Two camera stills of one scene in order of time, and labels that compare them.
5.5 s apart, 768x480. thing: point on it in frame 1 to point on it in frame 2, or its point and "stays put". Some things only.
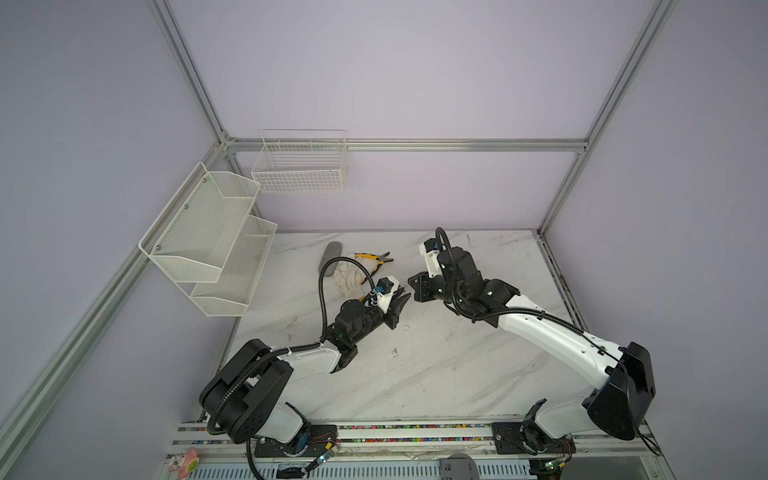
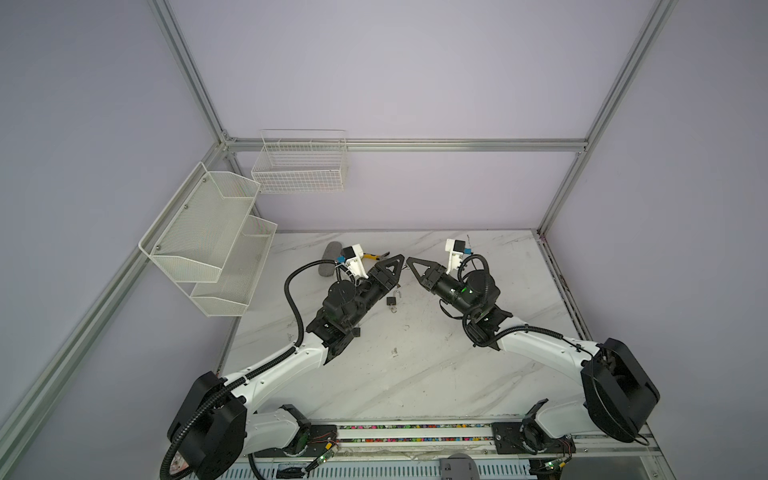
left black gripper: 394,310 to 385,280
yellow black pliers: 381,259 stays put
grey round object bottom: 459,466 stays put
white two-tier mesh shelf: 209,241 stays put
